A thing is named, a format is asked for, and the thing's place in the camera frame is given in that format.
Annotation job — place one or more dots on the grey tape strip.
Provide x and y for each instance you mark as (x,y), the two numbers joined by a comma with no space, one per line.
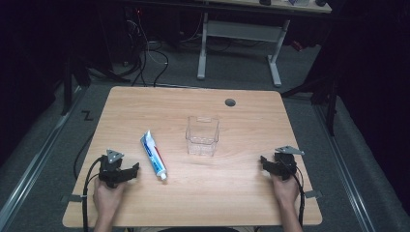
(313,194)
(73,198)

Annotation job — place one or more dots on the person's left hand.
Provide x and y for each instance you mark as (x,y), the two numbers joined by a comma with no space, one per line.
(108,196)

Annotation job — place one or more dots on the white-framed desk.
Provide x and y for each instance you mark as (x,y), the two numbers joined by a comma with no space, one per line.
(241,31)

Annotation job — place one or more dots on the black metal stand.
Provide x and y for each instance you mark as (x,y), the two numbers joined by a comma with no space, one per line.
(67,87)
(330,100)

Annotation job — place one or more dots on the small red object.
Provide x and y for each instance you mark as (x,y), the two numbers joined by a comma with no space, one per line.
(297,45)

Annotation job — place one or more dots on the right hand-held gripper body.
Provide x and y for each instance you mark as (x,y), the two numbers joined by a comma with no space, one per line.
(283,166)

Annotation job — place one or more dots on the white and blue toothpaste tube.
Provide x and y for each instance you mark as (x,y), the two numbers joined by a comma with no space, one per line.
(154,154)

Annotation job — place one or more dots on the person's right hand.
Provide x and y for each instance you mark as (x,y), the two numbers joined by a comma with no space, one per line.
(286,191)

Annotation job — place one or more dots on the clear plastic container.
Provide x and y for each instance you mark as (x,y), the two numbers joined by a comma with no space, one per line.
(202,137)

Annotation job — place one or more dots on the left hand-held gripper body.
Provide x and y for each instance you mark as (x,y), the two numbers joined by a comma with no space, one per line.
(109,170)

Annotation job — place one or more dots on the aluminium floor rail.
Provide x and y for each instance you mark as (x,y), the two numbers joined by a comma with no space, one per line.
(35,161)
(345,174)

